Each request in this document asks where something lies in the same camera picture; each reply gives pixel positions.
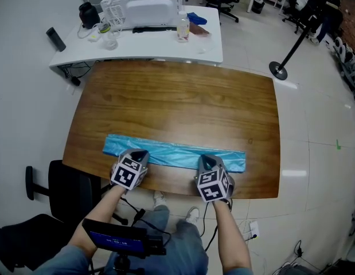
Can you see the clear plastic bottle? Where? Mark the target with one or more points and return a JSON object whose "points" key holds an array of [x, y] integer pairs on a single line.
{"points": [[183, 29]]}

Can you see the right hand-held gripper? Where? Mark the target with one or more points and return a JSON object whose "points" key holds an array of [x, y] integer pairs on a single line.
{"points": [[211, 190]]}

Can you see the black trash bin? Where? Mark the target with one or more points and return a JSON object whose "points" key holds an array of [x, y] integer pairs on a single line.
{"points": [[257, 6]]}

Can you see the person's left forearm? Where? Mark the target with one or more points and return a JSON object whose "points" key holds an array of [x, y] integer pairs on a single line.
{"points": [[102, 211]]}

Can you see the black flat bar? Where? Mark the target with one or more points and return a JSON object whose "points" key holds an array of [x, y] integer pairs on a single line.
{"points": [[154, 29]]}

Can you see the person's right forearm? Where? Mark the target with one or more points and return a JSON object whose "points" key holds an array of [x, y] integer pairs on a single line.
{"points": [[231, 233]]}

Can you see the clear glass cup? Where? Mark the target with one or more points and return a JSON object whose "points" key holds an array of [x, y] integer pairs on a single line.
{"points": [[111, 42]]}

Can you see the person's white shoe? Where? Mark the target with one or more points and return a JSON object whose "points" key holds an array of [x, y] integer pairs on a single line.
{"points": [[192, 215], [159, 198]]}

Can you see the white floor power strip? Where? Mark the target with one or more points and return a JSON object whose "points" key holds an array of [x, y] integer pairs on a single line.
{"points": [[254, 228]]}

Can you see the black stanchion post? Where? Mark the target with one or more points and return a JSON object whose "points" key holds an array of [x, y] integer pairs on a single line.
{"points": [[278, 71]]}

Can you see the black jar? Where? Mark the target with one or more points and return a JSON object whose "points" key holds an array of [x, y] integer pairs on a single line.
{"points": [[89, 15]]}

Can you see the small white box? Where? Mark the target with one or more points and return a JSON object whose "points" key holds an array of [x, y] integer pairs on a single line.
{"points": [[93, 38]]}

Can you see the white desk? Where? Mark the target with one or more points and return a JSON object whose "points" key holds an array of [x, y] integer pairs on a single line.
{"points": [[154, 47]]}

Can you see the black chest-mounted monitor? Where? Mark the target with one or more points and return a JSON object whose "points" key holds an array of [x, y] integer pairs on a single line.
{"points": [[117, 232]]}

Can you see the black monitor mount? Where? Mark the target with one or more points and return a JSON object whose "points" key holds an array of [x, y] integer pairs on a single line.
{"points": [[122, 265]]}

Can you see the blue plastic bag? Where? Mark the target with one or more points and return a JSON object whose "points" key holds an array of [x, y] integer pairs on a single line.
{"points": [[171, 153]]}

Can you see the small jar with green label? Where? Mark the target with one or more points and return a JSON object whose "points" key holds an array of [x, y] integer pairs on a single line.
{"points": [[104, 28]]}

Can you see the person's left white shoe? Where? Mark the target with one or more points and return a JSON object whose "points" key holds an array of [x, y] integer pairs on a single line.
{"points": [[159, 198]]}

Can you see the black wall adapter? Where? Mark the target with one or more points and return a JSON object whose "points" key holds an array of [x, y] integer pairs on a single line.
{"points": [[76, 82]]}

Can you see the person's right white shoe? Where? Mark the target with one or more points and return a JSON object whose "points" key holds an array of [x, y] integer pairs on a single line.
{"points": [[192, 215]]}

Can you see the brown packet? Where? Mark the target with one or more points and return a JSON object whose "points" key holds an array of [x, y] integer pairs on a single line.
{"points": [[198, 29]]}

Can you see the white microwave oven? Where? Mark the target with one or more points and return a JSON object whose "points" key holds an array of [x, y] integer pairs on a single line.
{"points": [[145, 8]]}

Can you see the brown wooden table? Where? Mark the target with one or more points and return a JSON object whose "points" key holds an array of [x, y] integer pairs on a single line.
{"points": [[171, 102]]}

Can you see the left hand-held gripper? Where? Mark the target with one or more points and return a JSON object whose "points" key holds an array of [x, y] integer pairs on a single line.
{"points": [[124, 176]]}

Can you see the blue cloth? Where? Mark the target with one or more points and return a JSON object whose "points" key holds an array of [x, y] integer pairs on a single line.
{"points": [[197, 18]]}

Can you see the black tall cylinder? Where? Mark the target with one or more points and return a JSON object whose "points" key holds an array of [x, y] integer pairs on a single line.
{"points": [[55, 39]]}

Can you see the white wheeled robot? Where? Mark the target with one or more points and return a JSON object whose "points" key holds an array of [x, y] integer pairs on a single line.
{"points": [[340, 49]]}

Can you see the clear plastic wrap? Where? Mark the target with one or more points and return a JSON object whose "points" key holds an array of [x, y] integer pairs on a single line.
{"points": [[206, 48]]}

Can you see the black office chair with armrest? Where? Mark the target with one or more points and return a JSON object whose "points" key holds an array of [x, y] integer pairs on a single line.
{"points": [[71, 190]]}

